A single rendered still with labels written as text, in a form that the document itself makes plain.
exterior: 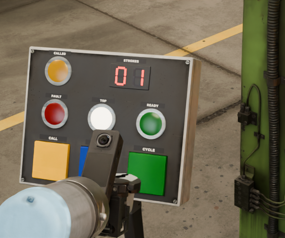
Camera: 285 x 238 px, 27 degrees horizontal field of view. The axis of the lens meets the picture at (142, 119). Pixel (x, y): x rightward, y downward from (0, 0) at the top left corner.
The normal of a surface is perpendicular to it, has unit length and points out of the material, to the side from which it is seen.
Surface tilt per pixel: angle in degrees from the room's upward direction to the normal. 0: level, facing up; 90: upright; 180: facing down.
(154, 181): 60
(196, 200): 0
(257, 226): 90
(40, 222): 56
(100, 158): 29
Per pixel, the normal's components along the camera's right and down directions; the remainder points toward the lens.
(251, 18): -0.68, 0.43
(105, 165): -0.22, -0.50
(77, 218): 0.93, -0.21
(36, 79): -0.30, 0.03
